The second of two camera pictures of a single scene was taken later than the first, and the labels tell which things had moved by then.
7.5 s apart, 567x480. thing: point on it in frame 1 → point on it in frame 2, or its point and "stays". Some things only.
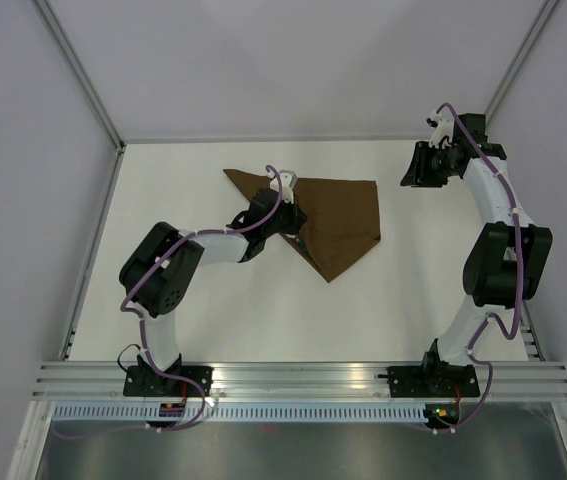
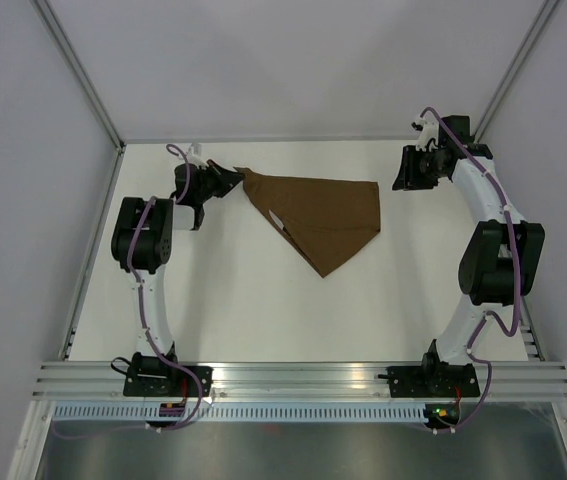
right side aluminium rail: [530, 333] stays
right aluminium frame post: [543, 17] stays
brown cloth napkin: [341, 219] stays
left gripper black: [298, 218] → [227, 180]
